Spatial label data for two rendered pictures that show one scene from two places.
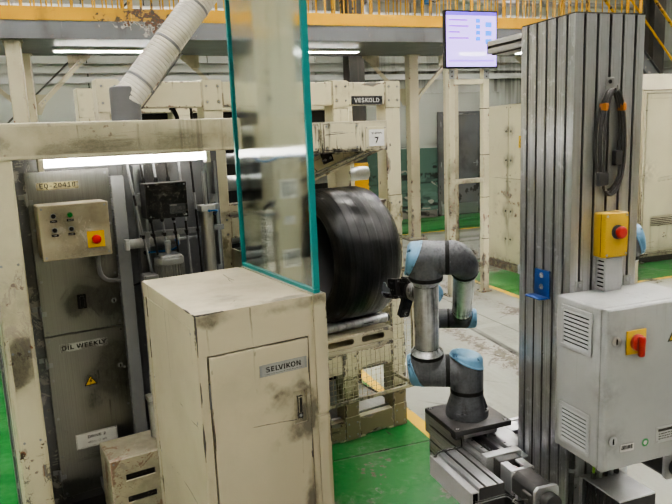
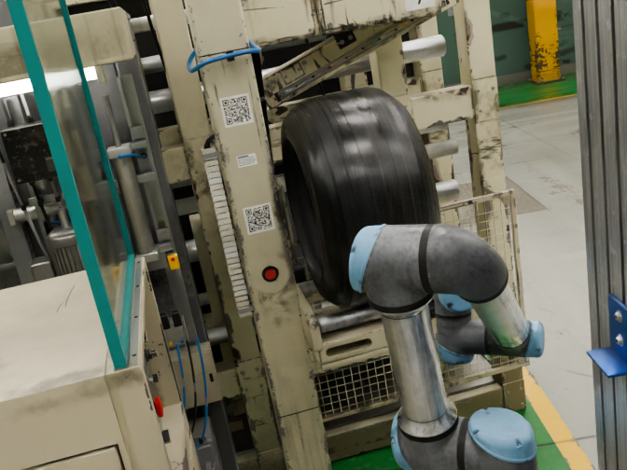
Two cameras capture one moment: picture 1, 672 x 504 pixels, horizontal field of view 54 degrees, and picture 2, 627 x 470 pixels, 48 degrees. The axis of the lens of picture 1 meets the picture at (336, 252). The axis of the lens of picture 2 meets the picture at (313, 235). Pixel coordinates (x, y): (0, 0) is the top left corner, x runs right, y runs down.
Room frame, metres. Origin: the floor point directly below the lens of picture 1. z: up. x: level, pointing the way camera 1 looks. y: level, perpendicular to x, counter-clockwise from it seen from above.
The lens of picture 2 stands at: (1.06, -0.58, 1.74)
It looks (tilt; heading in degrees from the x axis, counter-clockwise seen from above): 18 degrees down; 21
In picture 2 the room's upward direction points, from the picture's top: 10 degrees counter-clockwise
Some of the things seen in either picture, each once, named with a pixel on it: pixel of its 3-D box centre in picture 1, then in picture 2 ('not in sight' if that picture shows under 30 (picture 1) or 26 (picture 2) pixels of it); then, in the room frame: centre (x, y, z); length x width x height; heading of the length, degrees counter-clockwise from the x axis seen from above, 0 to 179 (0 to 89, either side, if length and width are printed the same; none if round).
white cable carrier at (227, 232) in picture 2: not in sight; (228, 232); (2.69, 0.27, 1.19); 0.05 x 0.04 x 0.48; 30
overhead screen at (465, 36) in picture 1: (470, 39); not in sight; (6.76, -1.42, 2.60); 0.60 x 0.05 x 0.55; 110
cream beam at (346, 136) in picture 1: (322, 138); (331, 6); (3.22, 0.04, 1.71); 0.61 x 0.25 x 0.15; 120
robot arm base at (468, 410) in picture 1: (466, 400); not in sight; (2.20, -0.45, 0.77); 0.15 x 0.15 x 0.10
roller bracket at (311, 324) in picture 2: not in sight; (301, 308); (2.81, 0.16, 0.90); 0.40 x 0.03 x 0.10; 30
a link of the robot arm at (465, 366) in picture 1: (464, 369); (499, 450); (2.20, -0.44, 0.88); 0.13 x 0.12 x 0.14; 82
